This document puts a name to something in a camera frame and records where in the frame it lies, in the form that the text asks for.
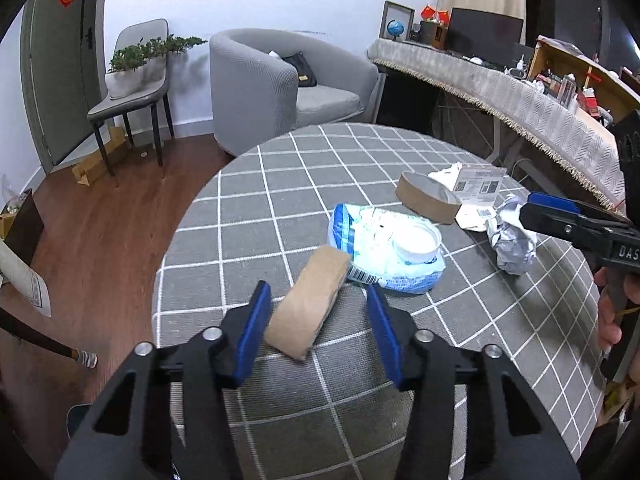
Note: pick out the white paper leaflet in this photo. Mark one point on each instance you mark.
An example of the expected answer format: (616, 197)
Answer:
(442, 177)

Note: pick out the small red flags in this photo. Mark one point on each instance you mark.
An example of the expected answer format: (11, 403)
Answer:
(430, 11)

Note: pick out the white paper with labels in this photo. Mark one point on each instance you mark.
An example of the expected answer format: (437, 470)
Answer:
(480, 182)

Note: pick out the small blue globe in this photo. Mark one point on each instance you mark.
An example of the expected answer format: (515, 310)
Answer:
(395, 27)

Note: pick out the foil ball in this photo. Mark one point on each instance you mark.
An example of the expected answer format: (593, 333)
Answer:
(512, 250)

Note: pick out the grey picture frame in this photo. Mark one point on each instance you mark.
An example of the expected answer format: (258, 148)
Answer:
(406, 11)

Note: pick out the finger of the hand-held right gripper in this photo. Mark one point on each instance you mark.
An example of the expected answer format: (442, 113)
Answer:
(550, 222)
(555, 201)

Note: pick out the potted plant grey pot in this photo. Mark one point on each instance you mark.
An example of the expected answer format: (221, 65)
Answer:
(175, 44)

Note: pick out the grey door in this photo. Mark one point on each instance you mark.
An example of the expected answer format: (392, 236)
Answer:
(60, 85)

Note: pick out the dark wooden box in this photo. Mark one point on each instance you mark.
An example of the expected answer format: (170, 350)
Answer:
(430, 35)

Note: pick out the table with beige cloth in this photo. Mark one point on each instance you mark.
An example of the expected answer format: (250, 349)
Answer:
(25, 280)

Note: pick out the blue wet wipes packet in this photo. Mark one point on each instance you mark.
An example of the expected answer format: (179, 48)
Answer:
(345, 230)

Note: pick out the person's right hand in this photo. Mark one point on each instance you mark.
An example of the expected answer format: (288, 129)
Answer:
(606, 320)

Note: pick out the potted plant white pot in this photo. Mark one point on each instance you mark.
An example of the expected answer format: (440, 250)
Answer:
(122, 82)

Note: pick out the black handbag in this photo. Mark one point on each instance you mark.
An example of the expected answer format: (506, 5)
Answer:
(302, 70)

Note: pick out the flat cardboard piece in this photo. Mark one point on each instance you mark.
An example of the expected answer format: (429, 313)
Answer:
(95, 165)

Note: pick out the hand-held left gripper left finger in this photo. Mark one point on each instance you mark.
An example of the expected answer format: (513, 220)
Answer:
(252, 335)

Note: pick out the grey armchair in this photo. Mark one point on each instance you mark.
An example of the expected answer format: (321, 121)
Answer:
(250, 85)

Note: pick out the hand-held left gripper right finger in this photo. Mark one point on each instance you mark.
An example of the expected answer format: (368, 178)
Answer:
(387, 345)

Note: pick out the round table grey checked cloth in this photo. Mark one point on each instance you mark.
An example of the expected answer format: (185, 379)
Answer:
(310, 175)

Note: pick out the wooden shelf box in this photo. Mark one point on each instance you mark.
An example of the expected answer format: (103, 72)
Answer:
(565, 55)

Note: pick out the black monitor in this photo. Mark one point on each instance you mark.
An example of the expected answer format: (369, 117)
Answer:
(485, 35)

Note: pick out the desk with beige cloth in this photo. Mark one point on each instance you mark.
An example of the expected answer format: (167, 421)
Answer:
(500, 90)

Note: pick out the white plastic lid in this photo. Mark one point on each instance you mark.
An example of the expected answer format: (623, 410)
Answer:
(415, 240)

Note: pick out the white tissue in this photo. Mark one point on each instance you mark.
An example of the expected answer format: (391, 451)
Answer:
(275, 54)

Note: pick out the grey dining chair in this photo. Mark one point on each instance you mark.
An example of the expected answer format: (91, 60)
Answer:
(120, 106)

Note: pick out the round brown tape roll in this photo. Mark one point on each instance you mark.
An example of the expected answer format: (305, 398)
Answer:
(425, 205)

